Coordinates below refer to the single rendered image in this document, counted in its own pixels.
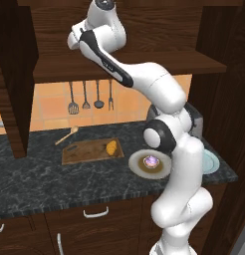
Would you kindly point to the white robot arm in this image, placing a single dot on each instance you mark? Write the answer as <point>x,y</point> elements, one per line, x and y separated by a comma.
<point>181,156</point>

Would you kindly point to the golden croissant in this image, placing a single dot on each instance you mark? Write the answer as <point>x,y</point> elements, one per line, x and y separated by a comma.
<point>111,148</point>

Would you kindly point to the wooden cutting board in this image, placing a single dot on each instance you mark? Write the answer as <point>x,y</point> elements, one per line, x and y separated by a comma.
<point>88,151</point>

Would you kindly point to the dark wooden open cabinet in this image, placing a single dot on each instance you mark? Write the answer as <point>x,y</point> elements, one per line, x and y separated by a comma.
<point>54,50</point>

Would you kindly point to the dark wooden cabinet door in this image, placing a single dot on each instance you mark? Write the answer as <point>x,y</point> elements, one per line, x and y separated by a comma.
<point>101,242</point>
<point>215,199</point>
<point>227,99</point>
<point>15,83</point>

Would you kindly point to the dark wooden lower cabinet door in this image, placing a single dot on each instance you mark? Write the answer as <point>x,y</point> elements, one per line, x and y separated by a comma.
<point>101,242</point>
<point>215,199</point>

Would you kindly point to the hanging metal fork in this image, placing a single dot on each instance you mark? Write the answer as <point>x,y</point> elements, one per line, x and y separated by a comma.
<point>110,99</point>

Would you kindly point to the hanging metal ladle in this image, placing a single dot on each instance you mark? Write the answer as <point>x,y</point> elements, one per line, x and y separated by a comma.
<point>98,103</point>

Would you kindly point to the beige round plate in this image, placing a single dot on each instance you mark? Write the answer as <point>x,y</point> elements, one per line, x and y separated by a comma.
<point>137,167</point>

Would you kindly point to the purple frosted cupcake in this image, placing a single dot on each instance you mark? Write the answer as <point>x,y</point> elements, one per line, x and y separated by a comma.
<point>151,161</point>

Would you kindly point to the hanging slotted spatula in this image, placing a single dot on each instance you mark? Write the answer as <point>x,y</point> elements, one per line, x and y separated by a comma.
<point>73,107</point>

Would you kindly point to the wooden spoon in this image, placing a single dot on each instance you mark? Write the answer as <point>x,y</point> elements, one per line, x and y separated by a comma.
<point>66,135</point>

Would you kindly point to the grey toaster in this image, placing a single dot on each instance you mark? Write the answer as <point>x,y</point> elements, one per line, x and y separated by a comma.
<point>196,123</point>

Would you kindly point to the dark wooden drawer front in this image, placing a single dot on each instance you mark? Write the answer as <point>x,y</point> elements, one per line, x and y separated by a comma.
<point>21,232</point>
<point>121,214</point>

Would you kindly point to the light blue plate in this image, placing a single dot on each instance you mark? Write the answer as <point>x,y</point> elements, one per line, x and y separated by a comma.
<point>210,162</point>

